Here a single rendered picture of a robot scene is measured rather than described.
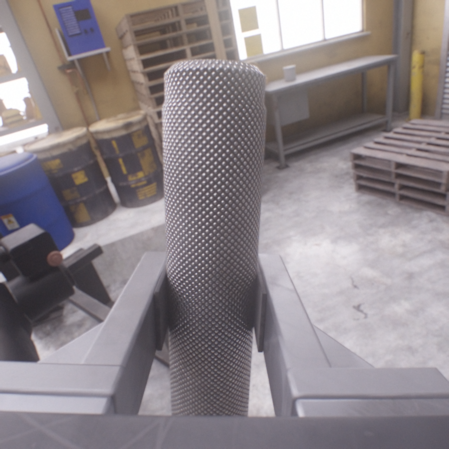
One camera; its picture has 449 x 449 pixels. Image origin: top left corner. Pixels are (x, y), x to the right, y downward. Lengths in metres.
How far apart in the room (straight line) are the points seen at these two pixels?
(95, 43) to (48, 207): 2.12
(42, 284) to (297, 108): 3.94
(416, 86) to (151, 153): 4.36
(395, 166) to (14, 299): 3.27
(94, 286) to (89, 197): 1.02
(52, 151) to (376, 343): 3.06
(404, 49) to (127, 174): 4.95
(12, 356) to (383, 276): 2.42
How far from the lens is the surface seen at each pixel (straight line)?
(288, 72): 4.96
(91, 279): 2.88
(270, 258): 0.15
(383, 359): 2.30
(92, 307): 2.14
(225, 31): 3.89
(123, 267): 3.29
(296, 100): 4.88
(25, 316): 1.99
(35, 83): 4.64
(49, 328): 3.30
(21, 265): 1.91
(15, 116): 8.42
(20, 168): 3.13
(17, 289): 1.99
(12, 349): 1.52
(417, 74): 6.20
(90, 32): 4.52
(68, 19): 4.52
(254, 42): 5.38
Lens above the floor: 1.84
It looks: 30 degrees down
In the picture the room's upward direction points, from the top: 14 degrees counter-clockwise
